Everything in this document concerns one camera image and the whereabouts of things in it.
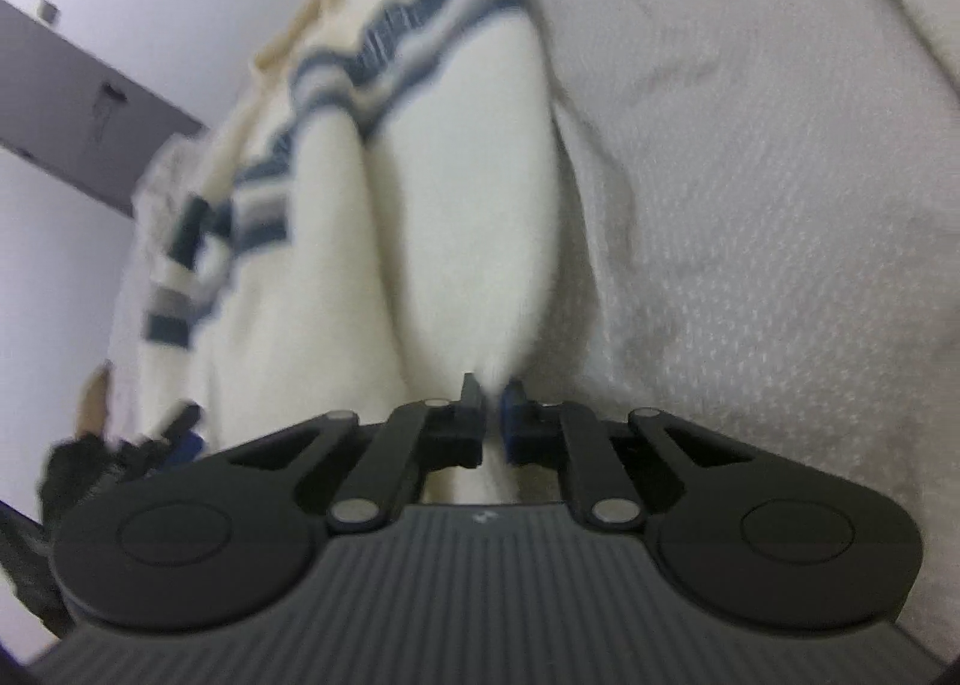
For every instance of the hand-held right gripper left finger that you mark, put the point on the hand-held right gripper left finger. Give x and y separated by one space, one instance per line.
469 430

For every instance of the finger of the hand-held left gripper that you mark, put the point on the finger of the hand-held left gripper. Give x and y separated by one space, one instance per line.
184 430

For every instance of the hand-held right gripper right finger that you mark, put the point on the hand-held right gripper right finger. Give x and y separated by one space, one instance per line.
517 430

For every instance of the cream knit sweater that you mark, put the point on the cream knit sweater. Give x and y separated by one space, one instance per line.
450 242

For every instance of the person's left hand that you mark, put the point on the person's left hand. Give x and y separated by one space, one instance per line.
95 403

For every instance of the grey bed blanket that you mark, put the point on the grey bed blanket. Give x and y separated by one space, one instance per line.
750 205

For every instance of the grey door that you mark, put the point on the grey door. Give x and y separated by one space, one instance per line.
60 100

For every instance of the grey wall switch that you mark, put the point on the grey wall switch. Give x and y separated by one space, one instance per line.
49 9

